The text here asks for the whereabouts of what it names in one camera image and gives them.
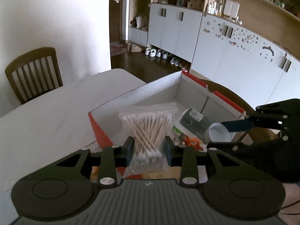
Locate white round cap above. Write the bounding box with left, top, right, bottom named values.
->
left=204, top=123, right=231, bottom=144

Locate red orange keychain toy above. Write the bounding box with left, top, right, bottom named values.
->
left=182, top=136, right=203, bottom=151

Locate white green wipes pack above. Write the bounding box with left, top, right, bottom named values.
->
left=174, top=107, right=214, bottom=143

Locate cotton swabs bag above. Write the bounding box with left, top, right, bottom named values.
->
left=118, top=102, right=178, bottom=178

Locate near wooden chair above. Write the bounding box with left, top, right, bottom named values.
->
left=202, top=79, right=279, bottom=145

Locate wooden chair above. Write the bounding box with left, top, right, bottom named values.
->
left=5, top=47, right=64, bottom=105
left=202, top=79, right=279, bottom=145

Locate red cardboard shoe box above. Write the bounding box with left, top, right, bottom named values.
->
left=88, top=70, right=247, bottom=176

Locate white shoes row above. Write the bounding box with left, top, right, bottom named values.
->
left=144, top=47, right=191, bottom=72

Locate far wooden chair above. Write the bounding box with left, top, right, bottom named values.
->
left=5, top=47, right=64, bottom=105

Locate dark wooden door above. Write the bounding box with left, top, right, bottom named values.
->
left=109, top=0, right=123, bottom=44

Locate white wall cabinet unit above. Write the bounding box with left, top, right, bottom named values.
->
left=130, top=0, right=299, bottom=107

